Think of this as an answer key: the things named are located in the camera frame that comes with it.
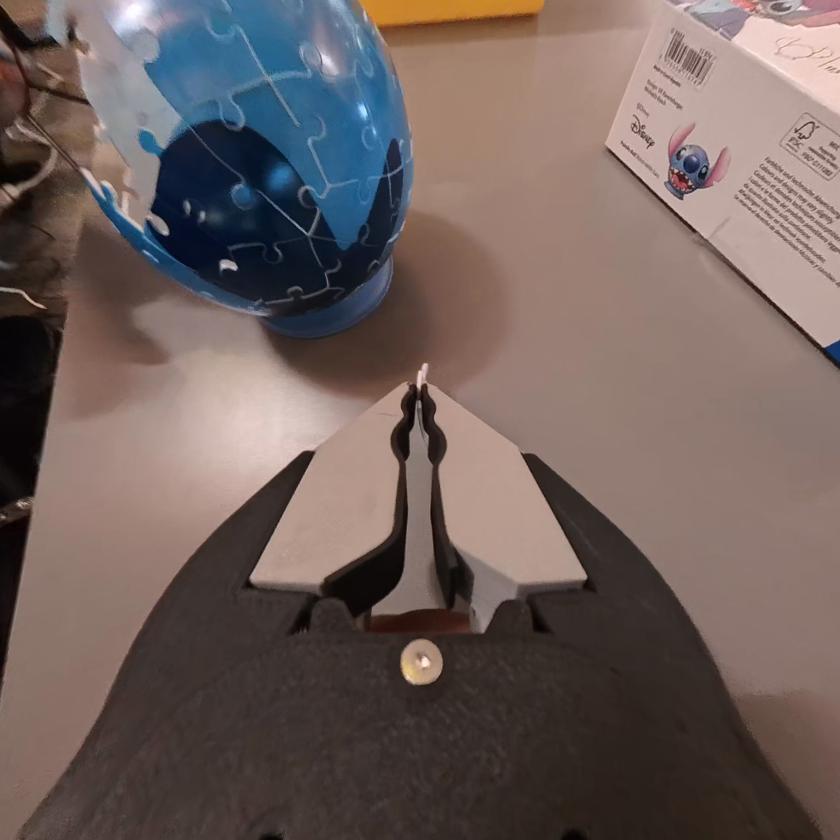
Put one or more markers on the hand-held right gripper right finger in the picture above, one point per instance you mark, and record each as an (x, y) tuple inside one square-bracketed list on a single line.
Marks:
[(512, 518)]

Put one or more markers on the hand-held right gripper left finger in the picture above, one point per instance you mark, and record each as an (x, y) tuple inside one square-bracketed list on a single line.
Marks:
[(334, 518)]

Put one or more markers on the puzzle piece with white back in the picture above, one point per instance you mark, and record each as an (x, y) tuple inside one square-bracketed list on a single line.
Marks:
[(423, 373)]

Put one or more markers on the blue plastic ball stand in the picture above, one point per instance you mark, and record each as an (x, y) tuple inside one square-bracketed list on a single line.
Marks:
[(341, 315)]

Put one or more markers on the blue puzzle ball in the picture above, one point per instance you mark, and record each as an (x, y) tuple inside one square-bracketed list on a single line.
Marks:
[(275, 98)]

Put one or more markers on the cartoon printed puzzle box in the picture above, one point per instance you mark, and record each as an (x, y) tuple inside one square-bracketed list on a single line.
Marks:
[(722, 197)]

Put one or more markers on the person's right hand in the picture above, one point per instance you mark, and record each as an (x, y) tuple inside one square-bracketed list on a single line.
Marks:
[(420, 620)]

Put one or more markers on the yellow plastic bin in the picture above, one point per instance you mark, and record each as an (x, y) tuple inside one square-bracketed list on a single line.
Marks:
[(453, 12)]

